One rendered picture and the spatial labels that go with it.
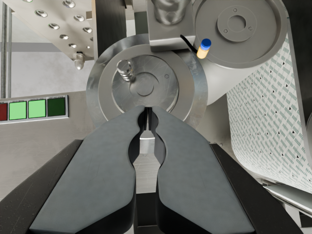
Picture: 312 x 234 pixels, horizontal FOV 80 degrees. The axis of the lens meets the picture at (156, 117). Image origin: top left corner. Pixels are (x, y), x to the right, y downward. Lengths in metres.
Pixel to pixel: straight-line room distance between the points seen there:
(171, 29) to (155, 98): 0.07
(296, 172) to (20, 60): 2.80
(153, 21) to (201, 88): 0.09
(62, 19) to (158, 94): 0.35
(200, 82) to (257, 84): 0.14
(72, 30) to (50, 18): 0.05
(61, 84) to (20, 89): 0.45
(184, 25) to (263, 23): 0.11
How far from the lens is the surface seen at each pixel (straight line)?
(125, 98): 0.21
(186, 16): 0.23
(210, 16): 0.28
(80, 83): 2.56
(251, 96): 0.37
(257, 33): 0.29
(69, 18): 0.50
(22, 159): 0.70
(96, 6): 0.30
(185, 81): 0.23
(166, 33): 0.22
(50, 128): 0.65
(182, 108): 0.22
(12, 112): 0.72
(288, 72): 0.29
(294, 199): 0.44
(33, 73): 2.75
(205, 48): 0.18
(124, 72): 0.19
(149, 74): 0.22
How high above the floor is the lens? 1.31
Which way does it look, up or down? 7 degrees down
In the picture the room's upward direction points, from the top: 175 degrees clockwise
